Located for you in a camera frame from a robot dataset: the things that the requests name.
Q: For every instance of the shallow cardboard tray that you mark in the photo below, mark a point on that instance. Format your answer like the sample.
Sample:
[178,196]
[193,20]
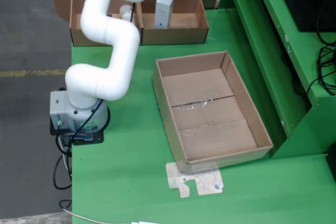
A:
[218,134]

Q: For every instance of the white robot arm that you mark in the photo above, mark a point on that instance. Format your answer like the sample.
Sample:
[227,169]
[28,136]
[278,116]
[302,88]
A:
[110,32]

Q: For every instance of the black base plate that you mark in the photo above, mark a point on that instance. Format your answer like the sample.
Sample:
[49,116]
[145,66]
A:
[97,139]

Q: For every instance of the tall grey white box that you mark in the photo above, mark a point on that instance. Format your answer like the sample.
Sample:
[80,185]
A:
[164,9]

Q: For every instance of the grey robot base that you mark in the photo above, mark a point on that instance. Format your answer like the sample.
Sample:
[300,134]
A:
[59,108]

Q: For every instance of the small white object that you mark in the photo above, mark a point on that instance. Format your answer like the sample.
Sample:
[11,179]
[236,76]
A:
[147,222]

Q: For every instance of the flattened printed paper carton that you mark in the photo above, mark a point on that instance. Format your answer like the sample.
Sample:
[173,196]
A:
[207,184]

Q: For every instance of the white plastic bottle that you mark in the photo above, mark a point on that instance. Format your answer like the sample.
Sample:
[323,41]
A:
[126,11]

